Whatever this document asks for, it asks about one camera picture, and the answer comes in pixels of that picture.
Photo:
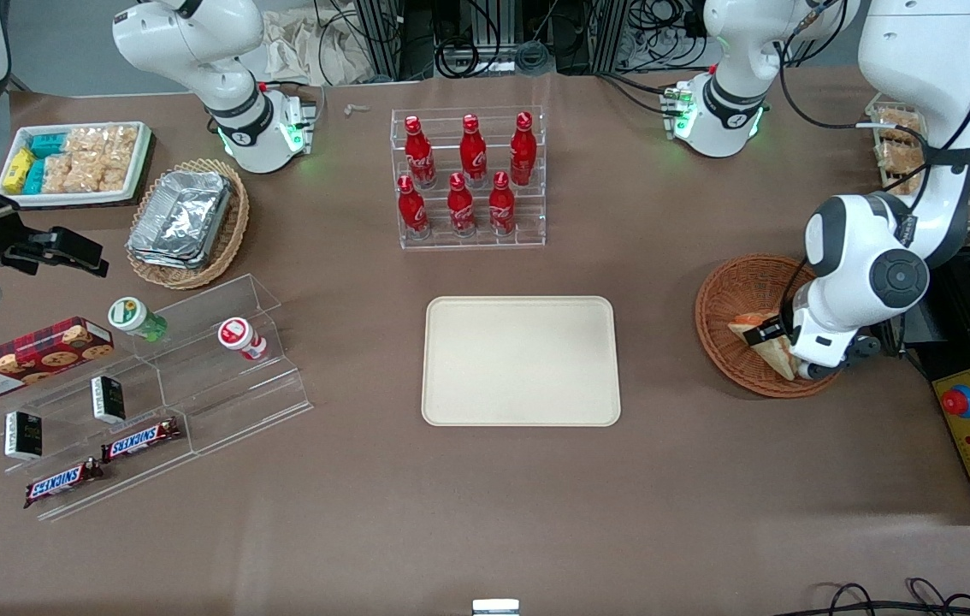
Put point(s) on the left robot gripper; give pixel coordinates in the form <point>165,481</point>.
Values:
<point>773,329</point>

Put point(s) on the triangular sandwich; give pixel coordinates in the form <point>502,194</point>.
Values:
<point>746,327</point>
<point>780,359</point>

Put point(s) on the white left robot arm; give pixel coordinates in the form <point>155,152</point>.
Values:
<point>921,85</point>

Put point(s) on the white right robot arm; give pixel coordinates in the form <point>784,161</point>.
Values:
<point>220,51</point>

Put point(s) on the brown round wicker basket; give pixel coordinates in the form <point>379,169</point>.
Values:
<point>729,282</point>

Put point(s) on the white rectangular snack tray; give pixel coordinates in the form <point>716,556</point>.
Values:
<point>14,137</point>

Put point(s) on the light oval wicker basket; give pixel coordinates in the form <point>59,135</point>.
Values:
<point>228,239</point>

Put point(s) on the beige plastic tray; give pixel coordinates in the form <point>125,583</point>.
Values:
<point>519,359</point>

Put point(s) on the teal snack pack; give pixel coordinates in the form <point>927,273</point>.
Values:
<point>47,144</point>
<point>34,177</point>

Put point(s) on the clear bag of crackers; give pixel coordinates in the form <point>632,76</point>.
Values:
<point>896,162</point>
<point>897,120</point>
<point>104,174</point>
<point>121,141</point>
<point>85,141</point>
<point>60,174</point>

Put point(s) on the yellow snack pack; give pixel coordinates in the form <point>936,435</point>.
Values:
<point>17,169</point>

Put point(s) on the green lid yogurt cup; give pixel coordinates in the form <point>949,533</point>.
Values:
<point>130,314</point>

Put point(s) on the red tartan cookie box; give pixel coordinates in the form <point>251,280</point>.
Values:
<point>23,359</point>

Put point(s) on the stack of foil trays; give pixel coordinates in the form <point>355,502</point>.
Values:
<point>181,218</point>

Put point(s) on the small black box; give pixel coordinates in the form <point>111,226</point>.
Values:
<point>23,435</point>
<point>109,399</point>

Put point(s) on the black side table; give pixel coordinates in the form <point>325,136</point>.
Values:
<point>955,342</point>

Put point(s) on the red emergency stop button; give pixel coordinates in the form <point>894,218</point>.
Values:
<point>961,402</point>

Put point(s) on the red lid yogurt cup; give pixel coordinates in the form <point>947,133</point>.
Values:
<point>239,335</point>

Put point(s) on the Snickers chocolate bar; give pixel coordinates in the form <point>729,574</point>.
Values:
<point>63,482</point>
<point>141,438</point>

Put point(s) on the clear acrylic tiered shelf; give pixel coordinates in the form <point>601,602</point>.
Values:
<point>220,402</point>

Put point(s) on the red cola bottle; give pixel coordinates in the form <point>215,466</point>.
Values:
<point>460,204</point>
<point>418,152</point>
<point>501,202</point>
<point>473,150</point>
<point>412,205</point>
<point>523,147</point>

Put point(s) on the clear acrylic bottle rack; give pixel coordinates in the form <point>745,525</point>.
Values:
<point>468,241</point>

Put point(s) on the beige crumpled cloth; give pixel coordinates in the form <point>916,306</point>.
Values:
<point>305,47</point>

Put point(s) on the small white object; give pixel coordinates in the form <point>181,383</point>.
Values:
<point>357,109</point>

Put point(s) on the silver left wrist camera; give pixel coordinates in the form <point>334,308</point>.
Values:
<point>812,371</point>

